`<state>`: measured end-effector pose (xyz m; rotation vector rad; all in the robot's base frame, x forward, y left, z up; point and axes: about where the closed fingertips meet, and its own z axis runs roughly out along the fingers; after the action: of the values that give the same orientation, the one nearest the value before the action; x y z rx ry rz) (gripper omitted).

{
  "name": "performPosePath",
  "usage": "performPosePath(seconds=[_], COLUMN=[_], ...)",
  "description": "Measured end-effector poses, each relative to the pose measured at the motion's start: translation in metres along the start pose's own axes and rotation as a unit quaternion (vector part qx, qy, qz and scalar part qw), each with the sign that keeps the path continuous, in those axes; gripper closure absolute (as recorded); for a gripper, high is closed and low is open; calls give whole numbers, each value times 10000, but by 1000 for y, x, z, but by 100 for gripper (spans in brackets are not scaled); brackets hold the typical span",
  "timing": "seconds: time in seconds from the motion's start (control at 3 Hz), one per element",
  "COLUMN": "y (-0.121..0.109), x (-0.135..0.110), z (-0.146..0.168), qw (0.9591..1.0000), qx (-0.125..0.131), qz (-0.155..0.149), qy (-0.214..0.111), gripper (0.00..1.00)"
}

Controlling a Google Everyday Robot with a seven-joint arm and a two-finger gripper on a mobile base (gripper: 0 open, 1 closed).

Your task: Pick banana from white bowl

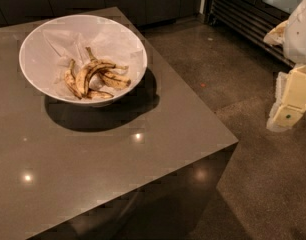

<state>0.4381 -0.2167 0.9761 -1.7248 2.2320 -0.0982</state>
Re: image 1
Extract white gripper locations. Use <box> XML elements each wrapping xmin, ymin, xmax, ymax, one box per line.
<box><xmin>263</xmin><ymin>0</ymin><xmax>306</xmax><ymax>132</ymax></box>

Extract white bowl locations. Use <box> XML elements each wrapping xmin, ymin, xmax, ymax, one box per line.
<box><xmin>18</xmin><ymin>14</ymin><xmax>149</xmax><ymax>105</ymax></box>

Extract right spotted banana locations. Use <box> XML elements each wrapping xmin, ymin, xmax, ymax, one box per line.
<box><xmin>99</xmin><ymin>71</ymin><xmax>131</xmax><ymax>89</ymax></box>

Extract bottom small spotted banana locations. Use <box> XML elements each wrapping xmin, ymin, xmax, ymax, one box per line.
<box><xmin>87</xmin><ymin>90</ymin><xmax>113</xmax><ymax>99</ymax></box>

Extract left spotted banana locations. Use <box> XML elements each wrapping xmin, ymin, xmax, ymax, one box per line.
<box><xmin>64</xmin><ymin>59</ymin><xmax>82</xmax><ymax>99</ymax></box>

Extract white paper liner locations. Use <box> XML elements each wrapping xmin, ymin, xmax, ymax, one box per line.
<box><xmin>43</xmin><ymin>27</ymin><xmax>147</xmax><ymax>103</ymax></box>

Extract dark cabinets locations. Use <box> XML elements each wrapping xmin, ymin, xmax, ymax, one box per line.
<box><xmin>0</xmin><ymin>0</ymin><xmax>201</xmax><ymax>26</ymax></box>

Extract curved spotted banana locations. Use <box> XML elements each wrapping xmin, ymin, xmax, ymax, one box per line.
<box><xmin>75</xmin><ymin>47</ymin><xmax>128</xmax><ymax>96</ymax></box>

